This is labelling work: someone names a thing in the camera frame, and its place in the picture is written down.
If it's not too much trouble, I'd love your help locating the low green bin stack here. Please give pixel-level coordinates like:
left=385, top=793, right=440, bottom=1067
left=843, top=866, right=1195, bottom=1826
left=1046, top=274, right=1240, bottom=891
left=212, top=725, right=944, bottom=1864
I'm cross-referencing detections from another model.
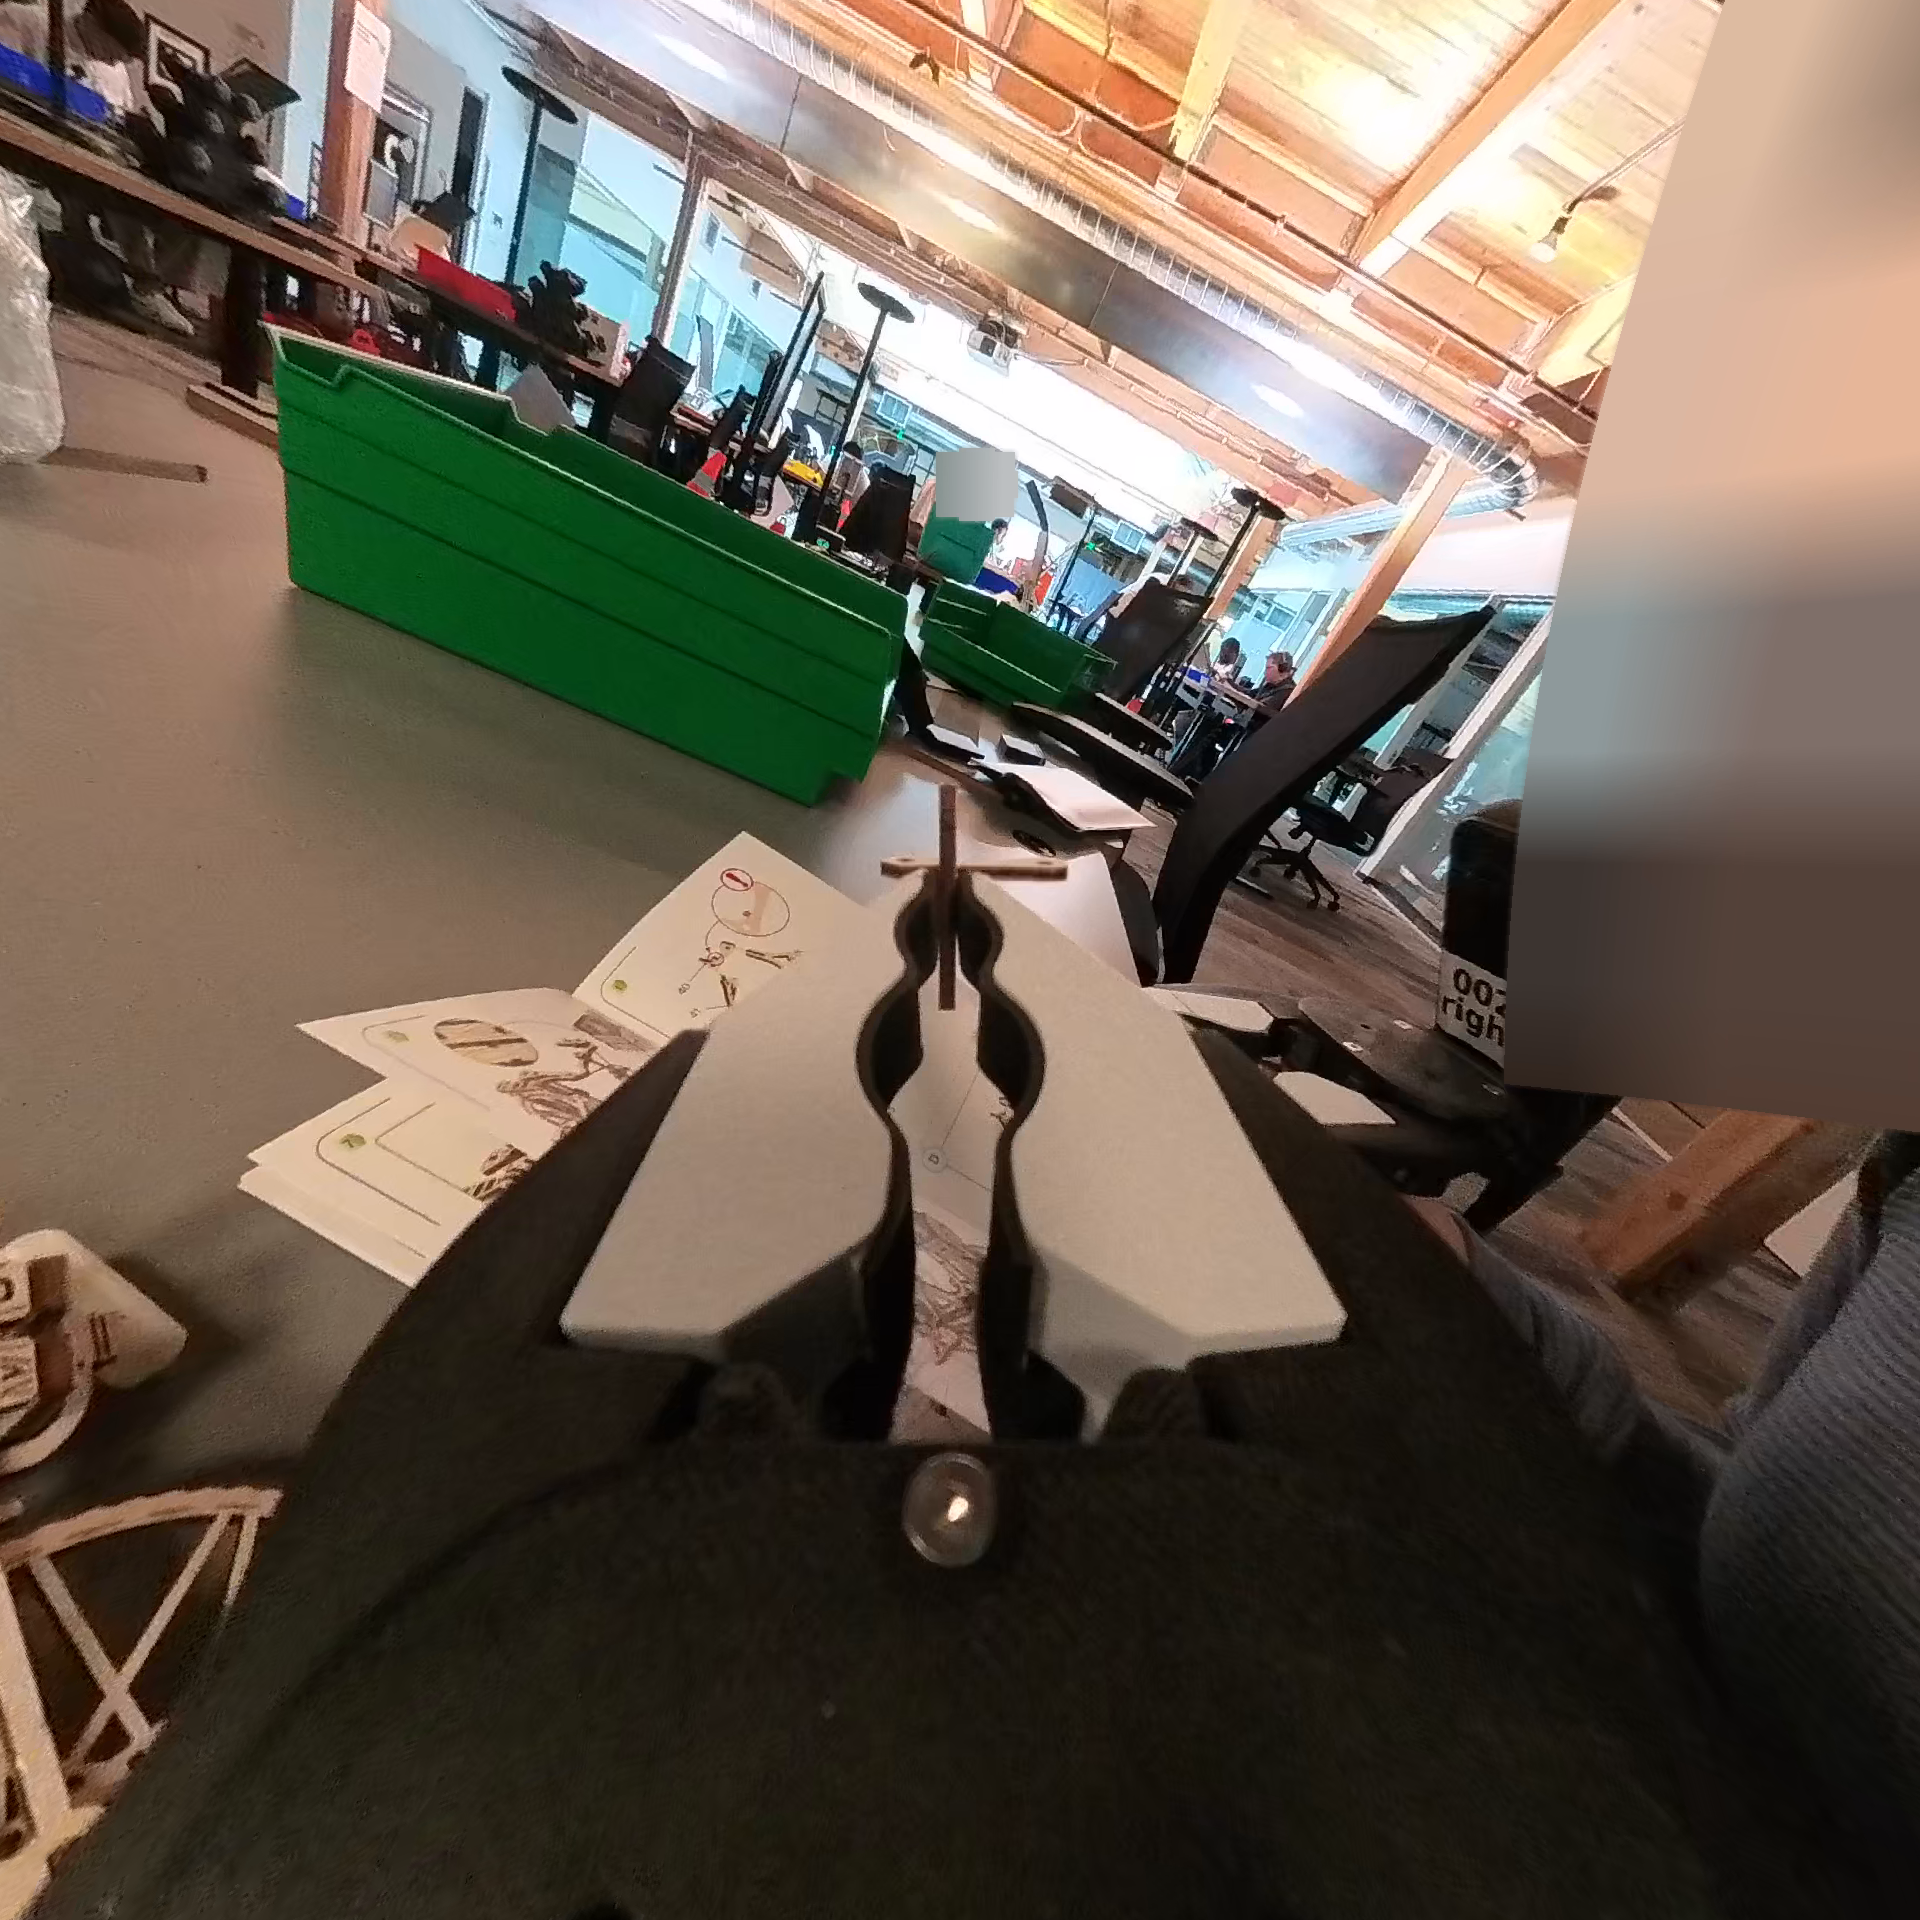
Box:
left=917, top=573, right=1118, bottom=718

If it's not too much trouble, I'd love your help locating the open white paper box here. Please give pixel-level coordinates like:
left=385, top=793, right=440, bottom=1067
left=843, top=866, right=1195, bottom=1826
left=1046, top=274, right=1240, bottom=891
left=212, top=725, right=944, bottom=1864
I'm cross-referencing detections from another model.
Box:
left=972, top=754, right=1157, bottom=838

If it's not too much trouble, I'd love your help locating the thick wooden post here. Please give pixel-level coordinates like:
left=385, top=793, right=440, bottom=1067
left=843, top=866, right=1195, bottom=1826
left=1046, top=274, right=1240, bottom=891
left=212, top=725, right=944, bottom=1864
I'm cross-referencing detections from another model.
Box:
left=1573, top=1106, right=1867, bottom=1299

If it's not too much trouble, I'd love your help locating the white instruction booklet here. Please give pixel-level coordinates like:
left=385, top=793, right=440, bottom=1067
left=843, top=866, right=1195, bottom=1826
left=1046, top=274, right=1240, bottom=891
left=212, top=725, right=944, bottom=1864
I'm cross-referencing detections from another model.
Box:
left=238, top=831, right=1159, bottom=1423

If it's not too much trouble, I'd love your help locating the long wooden table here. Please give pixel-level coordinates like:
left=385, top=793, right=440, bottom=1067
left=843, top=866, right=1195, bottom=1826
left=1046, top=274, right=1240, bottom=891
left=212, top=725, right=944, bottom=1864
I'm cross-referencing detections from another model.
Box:
left=0, top=108, right=393, bottom=396

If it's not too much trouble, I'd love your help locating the small wooden model assembly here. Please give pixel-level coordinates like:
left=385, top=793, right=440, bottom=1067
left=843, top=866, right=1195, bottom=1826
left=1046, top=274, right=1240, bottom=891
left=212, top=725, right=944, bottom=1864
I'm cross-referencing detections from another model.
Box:
left=0, top=1227, right=193, bottom=1480

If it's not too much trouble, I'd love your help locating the slim wooden post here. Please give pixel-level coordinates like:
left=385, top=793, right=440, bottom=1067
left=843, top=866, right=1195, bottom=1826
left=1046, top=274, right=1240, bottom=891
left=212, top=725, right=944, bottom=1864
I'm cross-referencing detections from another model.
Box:
left=1314, top=448, right=1489, bottom=708

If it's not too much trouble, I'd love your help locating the laser-cut wooden parts sheet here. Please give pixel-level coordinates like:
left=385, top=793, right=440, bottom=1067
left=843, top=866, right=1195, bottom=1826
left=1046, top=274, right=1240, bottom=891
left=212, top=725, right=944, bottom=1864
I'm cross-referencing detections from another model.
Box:
left=0, top=1485, right=283, bottom=1878

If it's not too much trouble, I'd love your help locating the wooden post with paper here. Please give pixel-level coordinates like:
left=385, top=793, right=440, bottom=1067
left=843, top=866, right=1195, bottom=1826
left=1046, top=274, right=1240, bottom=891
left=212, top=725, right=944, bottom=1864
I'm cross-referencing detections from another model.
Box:
left=323, top=0, right=393, bottom=242

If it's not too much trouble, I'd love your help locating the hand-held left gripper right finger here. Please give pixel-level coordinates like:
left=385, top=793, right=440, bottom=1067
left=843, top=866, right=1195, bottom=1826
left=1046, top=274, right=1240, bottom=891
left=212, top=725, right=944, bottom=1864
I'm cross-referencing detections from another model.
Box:
left=959, top=874, right=1347, bottom=1439

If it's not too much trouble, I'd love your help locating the small wooden cross part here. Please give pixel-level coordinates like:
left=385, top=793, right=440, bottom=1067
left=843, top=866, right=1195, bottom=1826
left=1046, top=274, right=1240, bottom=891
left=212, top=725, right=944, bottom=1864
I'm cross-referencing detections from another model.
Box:
left=878, top=786, right=1070, bottom=1012

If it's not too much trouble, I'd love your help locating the black office chair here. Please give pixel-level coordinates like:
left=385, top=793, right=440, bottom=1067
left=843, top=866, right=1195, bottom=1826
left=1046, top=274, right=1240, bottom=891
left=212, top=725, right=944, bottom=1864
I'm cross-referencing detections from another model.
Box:
left=1018, top=598, right=1504, bottom=984

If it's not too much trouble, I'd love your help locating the clear bubble wrap bundle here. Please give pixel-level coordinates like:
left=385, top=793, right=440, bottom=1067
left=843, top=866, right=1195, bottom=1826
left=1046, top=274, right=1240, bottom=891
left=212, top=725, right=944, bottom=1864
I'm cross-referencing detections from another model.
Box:
left=0, top=163, right=66, bottom=465

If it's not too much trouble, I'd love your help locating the black equipment stack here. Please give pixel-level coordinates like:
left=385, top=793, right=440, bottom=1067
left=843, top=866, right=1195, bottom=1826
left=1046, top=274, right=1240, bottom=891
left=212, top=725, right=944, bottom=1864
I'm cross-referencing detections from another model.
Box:
left=130, top=60, right=288, bottom=215

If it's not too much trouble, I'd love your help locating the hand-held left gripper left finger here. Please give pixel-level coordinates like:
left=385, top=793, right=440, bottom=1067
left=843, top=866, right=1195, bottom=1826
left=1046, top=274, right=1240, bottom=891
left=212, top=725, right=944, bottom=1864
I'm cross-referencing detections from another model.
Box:
left=562, top=878, right=944, bottom=1439

